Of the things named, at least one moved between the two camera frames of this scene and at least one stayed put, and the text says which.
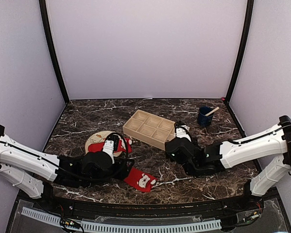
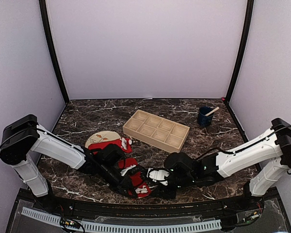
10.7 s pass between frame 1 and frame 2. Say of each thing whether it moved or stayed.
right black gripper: moved
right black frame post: stayed
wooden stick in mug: stayed
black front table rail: stayed
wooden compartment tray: stayed
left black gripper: moved
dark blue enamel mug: stayed
